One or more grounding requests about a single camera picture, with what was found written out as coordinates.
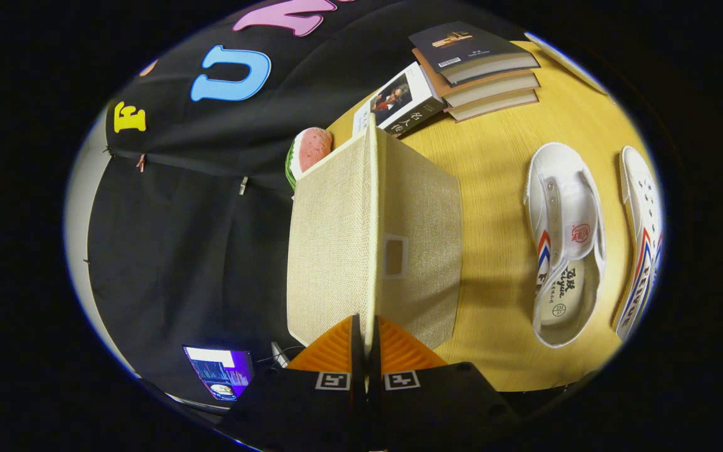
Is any thin brown cover book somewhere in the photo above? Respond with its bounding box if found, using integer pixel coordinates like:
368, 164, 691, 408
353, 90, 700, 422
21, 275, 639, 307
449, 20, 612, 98
443, 88, 539, 122

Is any black cover book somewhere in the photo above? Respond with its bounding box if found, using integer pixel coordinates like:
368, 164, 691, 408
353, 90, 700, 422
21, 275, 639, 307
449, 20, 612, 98
409, 21, 541, 85

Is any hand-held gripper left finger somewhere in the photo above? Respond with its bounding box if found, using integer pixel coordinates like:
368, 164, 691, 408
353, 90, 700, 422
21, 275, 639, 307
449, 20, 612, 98
217, 315, 368, 451

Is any beige fabric storage box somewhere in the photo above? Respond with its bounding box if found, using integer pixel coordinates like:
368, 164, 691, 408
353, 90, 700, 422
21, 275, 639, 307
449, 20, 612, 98
286, 122, 464, 352

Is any white shoe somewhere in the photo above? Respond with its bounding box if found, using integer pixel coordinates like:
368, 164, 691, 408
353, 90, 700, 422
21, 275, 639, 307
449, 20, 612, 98
523, 143, 607, 349
613, 146, 665, 343

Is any computer monitor screen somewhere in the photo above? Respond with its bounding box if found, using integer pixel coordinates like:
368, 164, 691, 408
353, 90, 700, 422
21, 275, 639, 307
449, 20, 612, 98
184, 345, 254, 402

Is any watermelon slice toy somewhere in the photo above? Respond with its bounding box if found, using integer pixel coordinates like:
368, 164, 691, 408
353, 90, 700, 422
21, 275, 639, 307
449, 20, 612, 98
285, 127, 335, 191

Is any white book with portrait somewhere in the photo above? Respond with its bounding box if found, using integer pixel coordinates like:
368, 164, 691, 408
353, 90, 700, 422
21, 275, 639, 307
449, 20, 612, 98
352, 62, 447, 139

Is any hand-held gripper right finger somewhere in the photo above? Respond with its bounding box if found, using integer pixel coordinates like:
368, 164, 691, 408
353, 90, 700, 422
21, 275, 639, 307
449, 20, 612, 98
368, 316, 519, 451

